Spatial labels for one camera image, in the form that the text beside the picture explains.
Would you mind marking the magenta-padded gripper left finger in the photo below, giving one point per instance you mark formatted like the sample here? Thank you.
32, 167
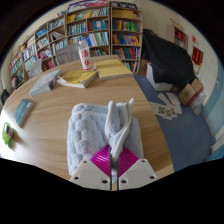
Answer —
96, 170

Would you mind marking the white red-labelled drink bottle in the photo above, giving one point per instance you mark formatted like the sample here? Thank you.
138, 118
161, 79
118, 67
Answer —
86, 58

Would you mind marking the cardboard box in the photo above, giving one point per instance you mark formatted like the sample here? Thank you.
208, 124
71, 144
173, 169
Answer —
190, 93

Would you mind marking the thick grey book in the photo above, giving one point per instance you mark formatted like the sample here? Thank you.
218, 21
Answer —
43, 83

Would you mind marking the black cloth cover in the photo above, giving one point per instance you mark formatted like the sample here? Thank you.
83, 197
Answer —
166, 60

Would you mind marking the wooden bookshelf with books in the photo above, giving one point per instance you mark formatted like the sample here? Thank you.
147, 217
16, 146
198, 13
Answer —
96, 26

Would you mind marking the thick yellow book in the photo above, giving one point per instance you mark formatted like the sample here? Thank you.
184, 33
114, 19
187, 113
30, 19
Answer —
78, 77

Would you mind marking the teal paperback book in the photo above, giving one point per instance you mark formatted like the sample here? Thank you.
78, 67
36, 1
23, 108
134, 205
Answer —
23, 111

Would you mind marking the papers on floor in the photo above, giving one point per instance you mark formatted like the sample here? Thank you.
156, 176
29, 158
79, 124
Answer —
165, 110

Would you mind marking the grey chair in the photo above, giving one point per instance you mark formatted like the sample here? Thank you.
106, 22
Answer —
66, 53
35, 68

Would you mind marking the green plastic bag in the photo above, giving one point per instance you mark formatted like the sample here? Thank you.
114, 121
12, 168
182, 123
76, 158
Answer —
4, 136

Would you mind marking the thin yellow book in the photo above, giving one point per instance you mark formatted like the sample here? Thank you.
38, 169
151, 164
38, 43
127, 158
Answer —
111, 68

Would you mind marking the white box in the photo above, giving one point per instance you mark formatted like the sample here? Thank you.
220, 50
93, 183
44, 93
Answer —
156, 85

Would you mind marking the red hanging decoration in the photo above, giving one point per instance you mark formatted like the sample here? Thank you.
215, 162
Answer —
197, 55

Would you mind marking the small wall shelf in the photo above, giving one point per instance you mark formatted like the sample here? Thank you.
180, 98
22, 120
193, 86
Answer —
181, 35

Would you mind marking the black chair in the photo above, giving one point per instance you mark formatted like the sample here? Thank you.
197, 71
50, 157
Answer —
4, 96

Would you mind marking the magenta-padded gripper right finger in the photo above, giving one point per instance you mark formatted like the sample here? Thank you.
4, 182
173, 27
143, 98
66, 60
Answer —
131, 170

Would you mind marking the light grey waffle towel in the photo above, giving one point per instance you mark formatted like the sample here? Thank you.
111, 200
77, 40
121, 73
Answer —
86, 133

